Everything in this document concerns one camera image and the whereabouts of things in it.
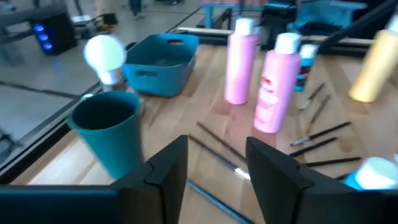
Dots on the black paintbrush white bristles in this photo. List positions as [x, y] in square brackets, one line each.
[214, 154]

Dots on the white flat box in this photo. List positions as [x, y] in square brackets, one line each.
[81, 19]

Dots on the loose paintbrushes on table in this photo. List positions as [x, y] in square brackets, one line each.
[341, 176]

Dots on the black computer tower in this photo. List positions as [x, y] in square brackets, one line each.
[59, 34]

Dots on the black paintbrush silver ferrule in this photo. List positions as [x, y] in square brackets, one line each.
[314, 93]
[323, 133]

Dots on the small turquoise paint bottle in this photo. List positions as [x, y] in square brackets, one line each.
[373, 174]
[308, 67]

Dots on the teal ribbed plastic cup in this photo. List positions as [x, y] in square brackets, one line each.
[115, 149]

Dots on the scattered paint brushes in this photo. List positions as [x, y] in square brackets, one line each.
[220, 140]

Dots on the blue frame table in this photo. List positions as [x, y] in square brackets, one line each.
[209, 15]

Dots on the grey metal workbench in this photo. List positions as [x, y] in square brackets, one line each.
[15, 17]

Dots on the blue cushion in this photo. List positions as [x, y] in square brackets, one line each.
[323, 14]

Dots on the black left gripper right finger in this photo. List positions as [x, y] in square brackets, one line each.
[280, 193]

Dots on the teal plastic storage bin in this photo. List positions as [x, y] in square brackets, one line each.
[161, 81]

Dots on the large yellow paint bottle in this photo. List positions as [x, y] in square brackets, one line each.
[373, 71]

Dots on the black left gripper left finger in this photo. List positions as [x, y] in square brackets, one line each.
[161, 193]

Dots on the long black paintbrush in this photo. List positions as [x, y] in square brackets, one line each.
[318, 112]
[217, 202]

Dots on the small black box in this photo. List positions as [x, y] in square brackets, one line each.
[109, 18]

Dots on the large pink paint bottle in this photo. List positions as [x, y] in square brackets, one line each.
[239, 68]
[276, 93]

